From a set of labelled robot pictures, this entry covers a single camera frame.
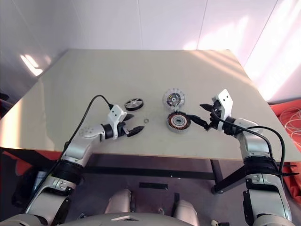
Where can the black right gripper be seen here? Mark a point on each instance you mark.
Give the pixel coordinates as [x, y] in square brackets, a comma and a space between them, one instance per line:
[216, 117]

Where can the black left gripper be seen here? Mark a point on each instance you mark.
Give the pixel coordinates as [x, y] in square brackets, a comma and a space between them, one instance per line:
[124, 130]

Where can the black spoked rotor disc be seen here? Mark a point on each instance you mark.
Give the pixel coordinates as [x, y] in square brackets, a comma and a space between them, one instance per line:
[134, 104]

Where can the silver finned motor housing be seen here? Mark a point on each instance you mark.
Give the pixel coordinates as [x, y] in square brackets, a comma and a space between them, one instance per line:
[174, 100]

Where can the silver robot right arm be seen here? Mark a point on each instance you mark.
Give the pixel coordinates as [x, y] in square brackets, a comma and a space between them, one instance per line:
[256, 143]

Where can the black floor tape strip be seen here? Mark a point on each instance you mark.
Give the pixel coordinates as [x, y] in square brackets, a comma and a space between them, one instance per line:
[153, 185]

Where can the beige robot left leg cover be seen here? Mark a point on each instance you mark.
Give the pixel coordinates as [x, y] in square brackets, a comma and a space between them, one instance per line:
[120, 201]

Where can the beige robot leg cover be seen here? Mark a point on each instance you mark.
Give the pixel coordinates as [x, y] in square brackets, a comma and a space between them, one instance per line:
[120, 201]
[185, 210]

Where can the silver robot torso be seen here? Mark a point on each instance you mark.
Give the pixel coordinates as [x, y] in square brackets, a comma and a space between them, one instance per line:
[141, 221]

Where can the beige robot right leg cover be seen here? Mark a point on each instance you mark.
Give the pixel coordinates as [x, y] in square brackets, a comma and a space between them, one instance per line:
[185, 210]

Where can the blue spray can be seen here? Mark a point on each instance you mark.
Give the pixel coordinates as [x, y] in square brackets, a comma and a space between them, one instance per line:
[40, 180]

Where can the dark chair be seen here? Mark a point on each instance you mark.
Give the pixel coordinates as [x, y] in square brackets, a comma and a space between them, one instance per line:
[5, 99]

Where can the black mesh bag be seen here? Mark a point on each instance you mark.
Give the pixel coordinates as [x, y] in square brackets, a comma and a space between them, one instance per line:
[21, 190]

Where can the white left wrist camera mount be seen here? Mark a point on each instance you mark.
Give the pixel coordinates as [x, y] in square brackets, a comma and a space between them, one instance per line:
[116, 115]

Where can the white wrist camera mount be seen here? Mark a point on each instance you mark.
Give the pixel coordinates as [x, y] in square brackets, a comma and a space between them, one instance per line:
[116, 115]
[225, 103]

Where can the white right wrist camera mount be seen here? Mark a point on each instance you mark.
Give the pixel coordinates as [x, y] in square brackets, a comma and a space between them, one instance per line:
[225, 103]

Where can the black metal table frame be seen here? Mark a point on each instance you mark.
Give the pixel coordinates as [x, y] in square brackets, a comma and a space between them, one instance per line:
[141, 170]

